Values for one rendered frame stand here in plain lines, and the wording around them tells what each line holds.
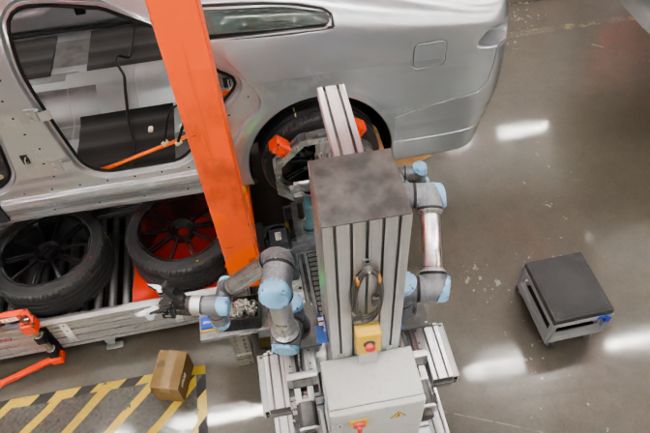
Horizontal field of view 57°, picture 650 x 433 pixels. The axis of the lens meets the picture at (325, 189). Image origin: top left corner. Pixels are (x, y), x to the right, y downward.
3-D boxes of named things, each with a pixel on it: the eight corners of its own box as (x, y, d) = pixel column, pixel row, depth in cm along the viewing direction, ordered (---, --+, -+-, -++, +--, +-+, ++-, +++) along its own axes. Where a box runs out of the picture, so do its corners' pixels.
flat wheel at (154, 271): (220, 191, 400) (213, 167, 382) (259, 265, 362) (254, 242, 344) (123, 231, 383) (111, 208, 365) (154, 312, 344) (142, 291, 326)
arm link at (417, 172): (406, 170, 307) (404, 185, 315) (428, 170, 306) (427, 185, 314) (405, 159, 312) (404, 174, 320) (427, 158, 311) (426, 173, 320)
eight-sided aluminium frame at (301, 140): (369, 187, 356) (370, 121, 315) (372, 196, 352) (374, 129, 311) (279, 204, 352) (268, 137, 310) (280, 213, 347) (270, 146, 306)
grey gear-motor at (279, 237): (293, 241, 395) (288, 207, 369) (303, 295, 368) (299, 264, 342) (265, 245, 394) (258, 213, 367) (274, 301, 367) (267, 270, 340)
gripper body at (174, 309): (161, 318, 240) (191, 320, 239) (156, 304, 234) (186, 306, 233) (166, 303, 246) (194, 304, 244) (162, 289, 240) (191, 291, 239)
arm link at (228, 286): (279, 229, 226) (211, 276, 256) (275, 253, 219) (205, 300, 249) (303, 243, 231) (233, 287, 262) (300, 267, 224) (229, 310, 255)
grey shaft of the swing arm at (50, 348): (68, 353, 354) (33, 311, 316) (67, 361, 350) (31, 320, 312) (52, 356, 353) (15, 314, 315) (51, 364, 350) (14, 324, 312)
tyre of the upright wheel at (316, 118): (378, 85, 331) (257, 91, 319) (389, 113, 316) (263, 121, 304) (362, 168, 380) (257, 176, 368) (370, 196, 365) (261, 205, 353)
